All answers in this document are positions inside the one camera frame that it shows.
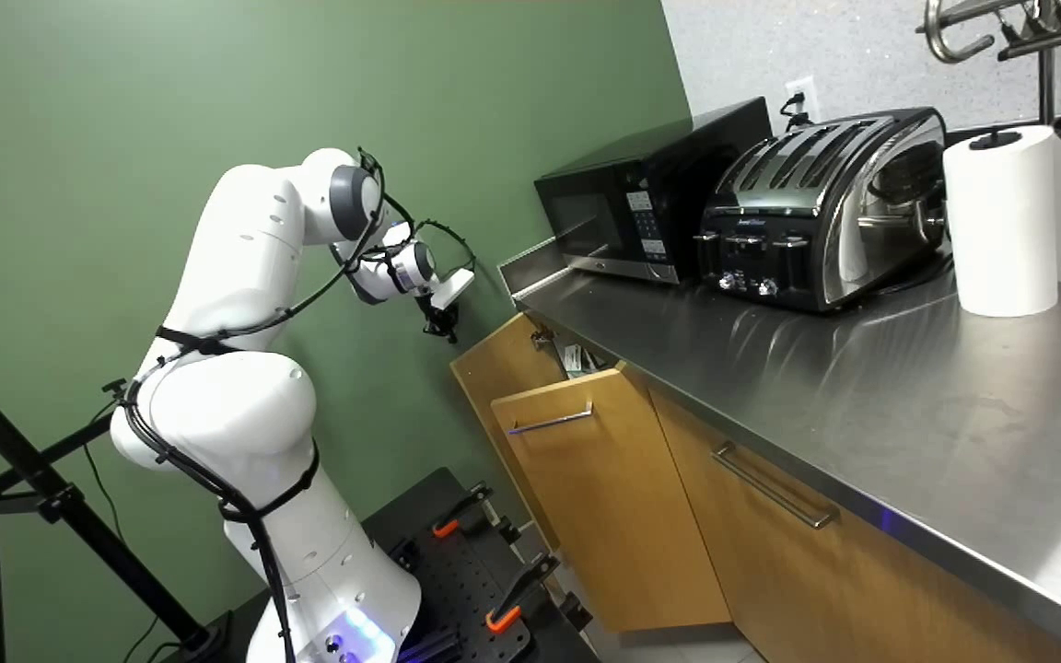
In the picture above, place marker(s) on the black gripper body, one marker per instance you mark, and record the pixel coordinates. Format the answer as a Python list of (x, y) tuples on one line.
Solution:
[(438, 310)]

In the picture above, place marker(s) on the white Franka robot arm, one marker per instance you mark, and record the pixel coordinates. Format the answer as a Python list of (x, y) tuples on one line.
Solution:
[(238, 419)]

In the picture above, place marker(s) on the black orange spring clamp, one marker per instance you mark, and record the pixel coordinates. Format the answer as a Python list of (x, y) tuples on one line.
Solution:
[(464, 512), (518, 596)]

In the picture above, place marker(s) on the black microwave oven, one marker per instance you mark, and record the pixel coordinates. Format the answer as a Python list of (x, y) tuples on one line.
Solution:
[(643, 198)]

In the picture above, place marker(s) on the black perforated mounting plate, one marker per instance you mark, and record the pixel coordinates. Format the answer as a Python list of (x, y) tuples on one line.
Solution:
[(480, 577)]

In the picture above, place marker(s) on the black steel four-slot toaster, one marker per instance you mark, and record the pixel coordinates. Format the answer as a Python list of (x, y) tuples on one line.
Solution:
[(827, 209)]

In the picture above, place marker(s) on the white paper towel roll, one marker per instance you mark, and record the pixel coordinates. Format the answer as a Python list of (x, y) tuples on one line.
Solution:
[(1004, 224)]

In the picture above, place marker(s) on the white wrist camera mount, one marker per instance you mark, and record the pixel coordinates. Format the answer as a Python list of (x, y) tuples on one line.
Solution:
[(453, 284)]

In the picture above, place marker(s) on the white wall outlet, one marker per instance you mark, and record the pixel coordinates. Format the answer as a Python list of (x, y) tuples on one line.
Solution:
[(801, 98)]

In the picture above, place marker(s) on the black camera tripod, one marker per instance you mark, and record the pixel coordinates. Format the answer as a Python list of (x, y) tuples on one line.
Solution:
[(52, 502)]

